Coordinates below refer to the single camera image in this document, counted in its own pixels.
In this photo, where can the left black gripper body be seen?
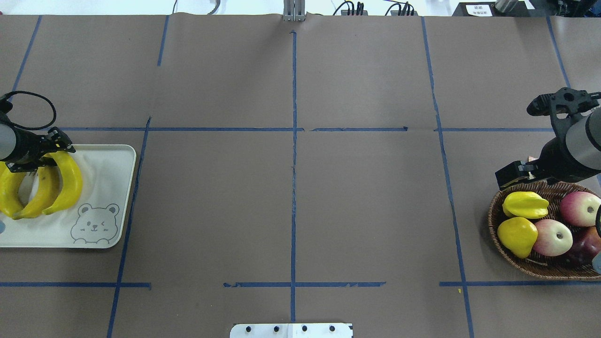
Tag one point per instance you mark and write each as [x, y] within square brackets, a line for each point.
[29, 146]

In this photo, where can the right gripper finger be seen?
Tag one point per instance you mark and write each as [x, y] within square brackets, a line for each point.
[517, 172]

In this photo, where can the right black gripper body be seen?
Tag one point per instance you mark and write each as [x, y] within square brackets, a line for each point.
[555, 157]

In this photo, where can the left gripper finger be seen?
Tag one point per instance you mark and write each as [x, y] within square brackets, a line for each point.
[40, 160]
[58, 140]

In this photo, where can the yellow banana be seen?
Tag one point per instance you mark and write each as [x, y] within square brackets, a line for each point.
[47, 191]
[10, 183]
[72, 182]

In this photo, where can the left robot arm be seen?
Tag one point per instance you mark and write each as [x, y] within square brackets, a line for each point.
[7, 130]

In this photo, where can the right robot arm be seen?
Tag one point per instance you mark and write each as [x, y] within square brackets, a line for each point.
[572, 156]

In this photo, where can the brown wicker basket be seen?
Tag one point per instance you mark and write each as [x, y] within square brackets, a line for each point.
[537, 265]

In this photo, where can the yellow star fruit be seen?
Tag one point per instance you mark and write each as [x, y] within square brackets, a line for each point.
[525, 204]

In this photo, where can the red pink apple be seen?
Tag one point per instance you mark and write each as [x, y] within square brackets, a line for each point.
[580, 208]

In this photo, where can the yellow lemon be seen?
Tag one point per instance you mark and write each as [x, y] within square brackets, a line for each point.
[518, 234]

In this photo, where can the white rectangular tray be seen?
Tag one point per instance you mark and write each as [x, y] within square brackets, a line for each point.
[97, 220]

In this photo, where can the dark red apple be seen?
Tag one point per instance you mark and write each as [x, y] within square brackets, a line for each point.
[586, 245]

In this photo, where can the black label box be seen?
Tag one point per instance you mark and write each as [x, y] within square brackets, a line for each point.
[487, 9]

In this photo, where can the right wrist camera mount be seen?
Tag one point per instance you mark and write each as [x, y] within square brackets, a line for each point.
[565, 108]

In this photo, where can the aluminium frame post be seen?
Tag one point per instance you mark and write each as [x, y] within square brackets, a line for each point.
[294, 10]

